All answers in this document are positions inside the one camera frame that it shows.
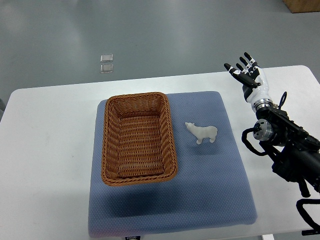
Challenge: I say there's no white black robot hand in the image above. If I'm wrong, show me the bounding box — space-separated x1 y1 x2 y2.
223 52 271 105

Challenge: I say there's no white bear figurine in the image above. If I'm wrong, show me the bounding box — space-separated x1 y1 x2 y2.
184 122 218 145

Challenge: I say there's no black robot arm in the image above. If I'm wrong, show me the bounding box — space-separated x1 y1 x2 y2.
241 92 320 198

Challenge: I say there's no brown wicker basket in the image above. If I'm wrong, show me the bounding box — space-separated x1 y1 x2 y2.
101 92 178 187

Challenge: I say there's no brown cardboard box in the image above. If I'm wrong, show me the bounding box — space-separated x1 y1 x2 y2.
283 0 320 14

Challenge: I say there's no blue fabric mat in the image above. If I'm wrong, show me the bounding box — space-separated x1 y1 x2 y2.
88 91 257 238

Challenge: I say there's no lower metal floor plate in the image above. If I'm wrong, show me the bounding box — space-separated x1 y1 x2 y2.
100 64 114 74

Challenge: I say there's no metal floor plate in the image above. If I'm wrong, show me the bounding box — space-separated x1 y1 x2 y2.
100 64 114 74
100 53 114 63

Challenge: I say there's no upper metal floor plate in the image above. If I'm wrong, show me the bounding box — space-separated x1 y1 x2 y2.
100 53 114 63

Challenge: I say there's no black cable loop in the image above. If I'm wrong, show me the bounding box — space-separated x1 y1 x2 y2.
295 198 320 232

